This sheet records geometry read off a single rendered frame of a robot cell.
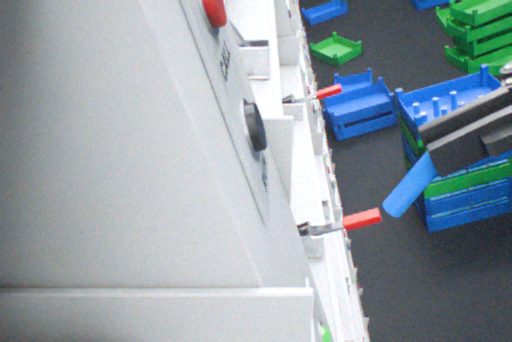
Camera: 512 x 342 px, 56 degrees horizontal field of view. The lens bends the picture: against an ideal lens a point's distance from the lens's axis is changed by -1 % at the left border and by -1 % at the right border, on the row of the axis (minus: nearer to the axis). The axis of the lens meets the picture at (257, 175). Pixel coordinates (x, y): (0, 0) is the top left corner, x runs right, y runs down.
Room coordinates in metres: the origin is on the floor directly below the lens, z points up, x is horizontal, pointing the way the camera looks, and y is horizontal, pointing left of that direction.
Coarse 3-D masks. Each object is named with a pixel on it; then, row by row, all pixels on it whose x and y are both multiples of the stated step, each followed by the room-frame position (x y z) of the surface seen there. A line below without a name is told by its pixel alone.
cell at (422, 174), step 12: (420, 168) 0.29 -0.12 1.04; (432, 168) 0.28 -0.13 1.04; (408, 180) 0.29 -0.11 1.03; (420, 180) 0.28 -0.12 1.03; (432, 180) 0.29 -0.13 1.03; (396, 192) 0.29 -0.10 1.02; (408, 192) 0.29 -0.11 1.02; (420, 192) 0.29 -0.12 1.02; (384, 204) 0.30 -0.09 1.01; (396, 204) 0.29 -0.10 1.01; (408, 204) 0.29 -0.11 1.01; (396, 216) 0.29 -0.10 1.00
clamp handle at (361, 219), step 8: (376, 208) 0.34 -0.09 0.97; (352, 216) 0.34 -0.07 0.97; (360, 216) 0.33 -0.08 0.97; (368, 216) 0.33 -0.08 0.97; (376, 216) 0.33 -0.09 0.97; (328, 224) 0.34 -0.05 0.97; (336, 224) 0.34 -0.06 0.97; (344, 224) 0.33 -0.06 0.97; (352, 224) 0.33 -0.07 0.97; (360, 224) 0.33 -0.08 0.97; (368, 224) 0.33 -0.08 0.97; (304, 232) 0.34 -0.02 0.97; (312, 232) 0.34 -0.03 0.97; (320, 232) 0.34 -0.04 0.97; (328, 232) 0.34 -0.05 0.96
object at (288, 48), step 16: (288, 48) 0.78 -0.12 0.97; (288, 64) 0.78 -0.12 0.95; (288, 80) 0.72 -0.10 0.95; (304, 112) 0.61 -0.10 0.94; (304, 128) 0.57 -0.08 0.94; (304, 144) 0.53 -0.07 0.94; (304, 160) 0.49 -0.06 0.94; (304, 176) 0.46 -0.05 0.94; (304, 192) 0.43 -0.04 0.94; (304, 208) 0.40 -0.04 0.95; (320, 208) 0.40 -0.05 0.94; (320, 272) 0.31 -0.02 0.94; (320, 288) 0.29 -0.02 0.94; (336, 304) 0.27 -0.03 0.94; (336, 320) 0.26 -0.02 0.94; (336, 336) 0.24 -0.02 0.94
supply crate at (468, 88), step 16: (464, 80) 1.34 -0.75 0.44; (480, 80) 1.33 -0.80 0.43; (496, 80) 1.25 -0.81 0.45; (400, 96) 1.35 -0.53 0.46; (416, 96) 1.36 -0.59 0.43; (432, 96) 1.35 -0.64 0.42; (448, 96) 1.34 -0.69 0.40; (464, 96) 1.30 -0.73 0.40; (400, 112) 1.34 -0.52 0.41; (432, 112) 1.28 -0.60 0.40; (448, 112) 1.25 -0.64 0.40; (416, 128) 1.17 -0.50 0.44
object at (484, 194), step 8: (504, 184) 1.14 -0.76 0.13; (472, 192) 1.15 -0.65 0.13; (480, 192) 1.15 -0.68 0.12; (488, 192) 1.14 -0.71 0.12; (496, 192) 1.14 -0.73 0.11; (504, 192) 1.14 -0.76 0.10; (424, 200) 1.18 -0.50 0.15; (440, 200) 1.17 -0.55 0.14; (448, 200) 1.16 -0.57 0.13; (456, 200) 1.16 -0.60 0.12; (464, 200) 1.15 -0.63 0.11; (472, 200) 1.15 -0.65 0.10; (480, 200) 1.15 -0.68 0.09; (424, 208) 1.18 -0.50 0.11; (432, 208) 1.17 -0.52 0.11; (440, 208) 1.16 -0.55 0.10; (448, 208) 1.16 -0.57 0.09
